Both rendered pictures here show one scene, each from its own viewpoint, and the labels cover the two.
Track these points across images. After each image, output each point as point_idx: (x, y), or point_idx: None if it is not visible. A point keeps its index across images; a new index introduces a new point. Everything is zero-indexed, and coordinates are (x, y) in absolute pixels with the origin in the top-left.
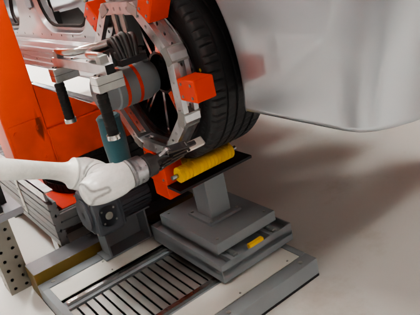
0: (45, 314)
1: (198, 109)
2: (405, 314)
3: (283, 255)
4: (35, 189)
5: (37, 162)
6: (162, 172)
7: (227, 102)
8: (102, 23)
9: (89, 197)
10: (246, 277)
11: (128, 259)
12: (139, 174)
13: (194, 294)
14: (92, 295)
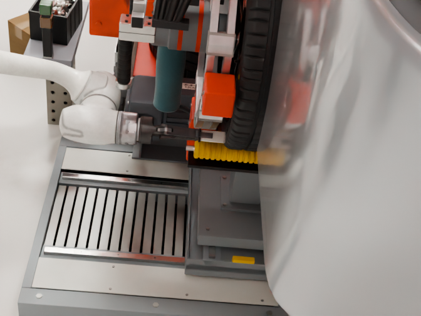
0: (51, 166)
1: None
2: None
3: (267, 291)
4: (117, 40)
5: (39, 63)
6: None
7: (255, 125)
8: None
9: (61, 129)
10: (210, 284)
11: (150, 171)
12: (122, 136)
13: (153, 260)
14: (88, 184)
